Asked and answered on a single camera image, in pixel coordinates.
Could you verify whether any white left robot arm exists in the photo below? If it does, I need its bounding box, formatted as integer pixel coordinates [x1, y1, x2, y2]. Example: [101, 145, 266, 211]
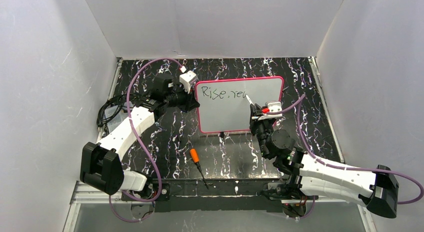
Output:
[80, 71, 200, 195]

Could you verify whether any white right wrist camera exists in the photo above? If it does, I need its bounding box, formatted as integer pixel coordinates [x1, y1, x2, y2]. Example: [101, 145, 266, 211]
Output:
[258, 101, 283, 120]

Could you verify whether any black coiled ethernet cable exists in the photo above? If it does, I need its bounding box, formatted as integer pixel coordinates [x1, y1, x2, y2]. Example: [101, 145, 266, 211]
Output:
[96, 94, 137, 128]

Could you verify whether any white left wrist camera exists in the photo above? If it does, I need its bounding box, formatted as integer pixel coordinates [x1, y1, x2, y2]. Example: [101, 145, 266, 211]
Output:
[179, 66, 199, 94]

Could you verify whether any white black whiteboard marker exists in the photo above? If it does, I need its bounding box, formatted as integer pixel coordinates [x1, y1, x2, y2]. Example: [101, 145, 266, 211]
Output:
[245, 95, 254, 105]

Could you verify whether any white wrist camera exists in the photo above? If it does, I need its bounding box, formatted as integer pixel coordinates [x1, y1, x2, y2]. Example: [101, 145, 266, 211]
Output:
[258, 101, 283, 120]
[179, 66, 199, 94]

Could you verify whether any pink framed whiteboard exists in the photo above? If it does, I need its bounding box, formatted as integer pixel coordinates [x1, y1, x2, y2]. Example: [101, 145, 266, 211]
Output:
[194, 76, 284, 133]

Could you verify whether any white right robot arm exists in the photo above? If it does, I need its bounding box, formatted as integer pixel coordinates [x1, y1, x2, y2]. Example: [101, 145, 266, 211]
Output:
[249, 104, 399, 218]

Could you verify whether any clear plastic screw box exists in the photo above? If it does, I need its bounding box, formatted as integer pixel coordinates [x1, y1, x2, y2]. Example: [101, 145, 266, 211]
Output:
[98, 105, 127, 132]

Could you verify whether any orange handled screwdriver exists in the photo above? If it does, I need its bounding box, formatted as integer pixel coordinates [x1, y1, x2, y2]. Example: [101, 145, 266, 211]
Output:
[189, 148, 209, 189]

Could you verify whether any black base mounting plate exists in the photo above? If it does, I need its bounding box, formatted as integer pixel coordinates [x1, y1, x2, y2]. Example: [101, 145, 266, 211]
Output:
[120, 177, 319, 214]

